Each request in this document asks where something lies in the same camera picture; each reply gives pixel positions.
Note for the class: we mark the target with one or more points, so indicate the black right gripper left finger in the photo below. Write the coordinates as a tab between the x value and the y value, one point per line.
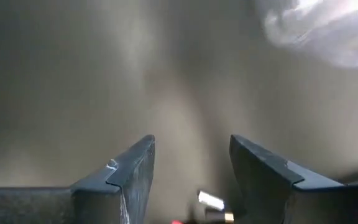
129	174

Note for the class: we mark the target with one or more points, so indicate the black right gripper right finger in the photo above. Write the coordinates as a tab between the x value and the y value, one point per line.
259	174

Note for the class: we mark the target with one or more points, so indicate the white cylindrical battery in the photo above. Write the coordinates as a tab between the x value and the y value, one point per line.
211	200

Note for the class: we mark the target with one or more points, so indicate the black copper-top battery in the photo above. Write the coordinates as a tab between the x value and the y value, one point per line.
221	216

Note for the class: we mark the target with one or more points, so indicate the clear plastic bin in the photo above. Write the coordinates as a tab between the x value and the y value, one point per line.
322	31

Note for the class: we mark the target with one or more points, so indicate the small red tag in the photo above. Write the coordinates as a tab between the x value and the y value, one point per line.
176	222

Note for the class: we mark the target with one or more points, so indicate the black table mat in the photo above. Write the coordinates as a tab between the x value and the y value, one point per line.
73	93

